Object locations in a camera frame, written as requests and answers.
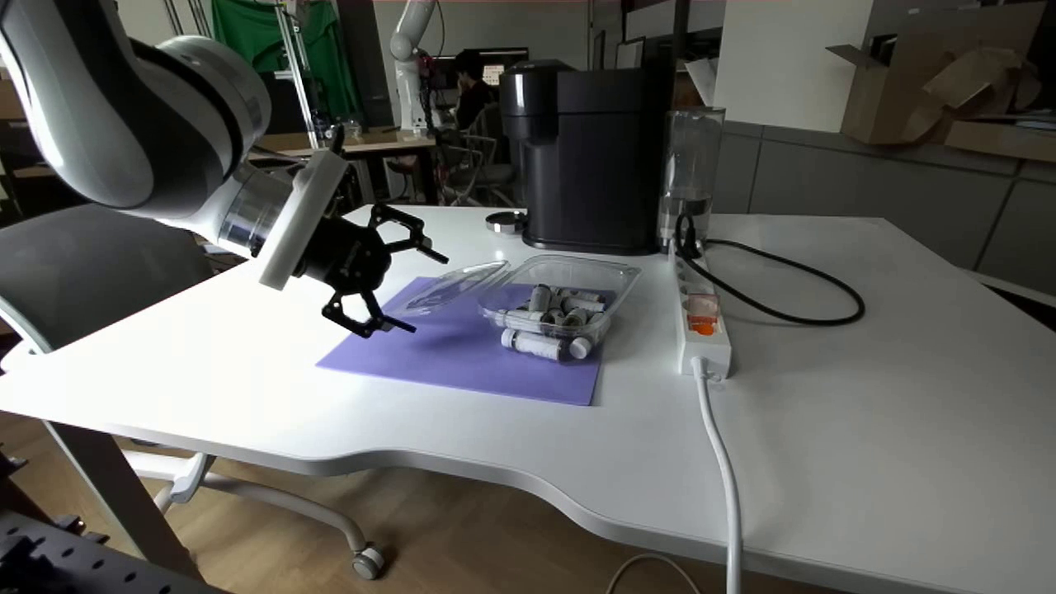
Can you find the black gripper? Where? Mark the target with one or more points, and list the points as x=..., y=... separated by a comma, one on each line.
x=348, y=254

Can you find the clear plastic box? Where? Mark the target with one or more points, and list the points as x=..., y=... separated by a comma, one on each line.
x=506, y=286

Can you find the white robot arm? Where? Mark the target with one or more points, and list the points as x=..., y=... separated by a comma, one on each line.
x=165, y=133

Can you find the cardboard box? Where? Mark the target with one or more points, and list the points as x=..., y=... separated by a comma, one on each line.
x=934, y=66

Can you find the purple paper sheet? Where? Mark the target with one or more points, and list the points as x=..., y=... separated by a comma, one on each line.
x=461, y=351

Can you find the white batteries pile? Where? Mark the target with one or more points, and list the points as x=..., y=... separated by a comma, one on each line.
x=556, y=323

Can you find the black coffee machine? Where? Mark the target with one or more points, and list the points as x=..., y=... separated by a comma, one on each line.
x=587, y=149

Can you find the grey office chair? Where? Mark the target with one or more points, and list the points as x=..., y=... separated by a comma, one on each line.
x=72, y=273

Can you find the clear water tank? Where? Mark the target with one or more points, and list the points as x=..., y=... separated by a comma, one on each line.
x=694, y=165

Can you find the white power strip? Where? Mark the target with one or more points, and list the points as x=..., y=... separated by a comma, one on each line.
x=705, y=335

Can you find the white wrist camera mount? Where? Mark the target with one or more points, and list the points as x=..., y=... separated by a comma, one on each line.
x=297, y=219

